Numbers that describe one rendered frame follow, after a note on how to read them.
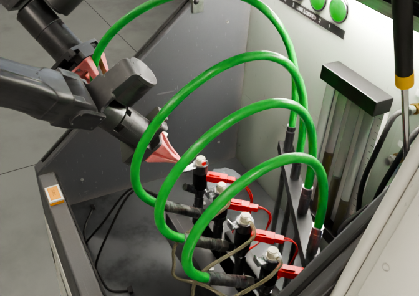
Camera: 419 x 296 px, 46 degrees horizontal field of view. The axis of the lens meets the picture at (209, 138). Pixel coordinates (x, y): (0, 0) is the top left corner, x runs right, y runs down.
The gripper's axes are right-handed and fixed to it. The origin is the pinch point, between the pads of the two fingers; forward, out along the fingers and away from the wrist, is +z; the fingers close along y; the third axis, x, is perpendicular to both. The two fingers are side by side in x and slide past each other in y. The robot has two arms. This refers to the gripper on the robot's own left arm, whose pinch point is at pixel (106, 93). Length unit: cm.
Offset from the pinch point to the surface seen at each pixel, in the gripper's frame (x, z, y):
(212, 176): -3.8, 24.1, 1.3
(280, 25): -30.1, 11.2, 6.0
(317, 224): -18.4, 36.4, -13.1
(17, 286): 126, 27, 64
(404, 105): -40, 25, -24
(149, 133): -10.0, 9.3, -17.2
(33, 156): 137, -12, 140
